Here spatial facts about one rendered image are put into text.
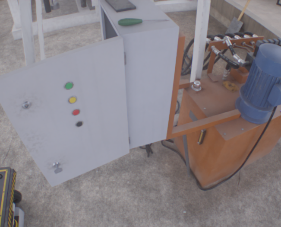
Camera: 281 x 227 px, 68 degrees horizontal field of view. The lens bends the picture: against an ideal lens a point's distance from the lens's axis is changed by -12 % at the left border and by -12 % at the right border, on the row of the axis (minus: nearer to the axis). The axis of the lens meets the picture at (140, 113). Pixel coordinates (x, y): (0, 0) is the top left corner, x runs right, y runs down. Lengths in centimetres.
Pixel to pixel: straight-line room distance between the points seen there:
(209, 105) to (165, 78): 61
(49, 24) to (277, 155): 346
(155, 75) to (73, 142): 39
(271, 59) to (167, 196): 114
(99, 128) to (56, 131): 17
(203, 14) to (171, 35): 65
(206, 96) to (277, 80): 47
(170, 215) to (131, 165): 49
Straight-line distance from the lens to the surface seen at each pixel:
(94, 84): 76
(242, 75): 166
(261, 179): 202
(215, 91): 157
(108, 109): 85
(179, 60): 90
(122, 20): 77
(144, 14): 87
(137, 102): 92
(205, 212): 174
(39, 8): 231
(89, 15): 383
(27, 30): 117
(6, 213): 154
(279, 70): 126
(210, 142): 146
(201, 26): 146
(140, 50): 78
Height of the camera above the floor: 159
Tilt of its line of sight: 47 degrees down
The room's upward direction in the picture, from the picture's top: straight up
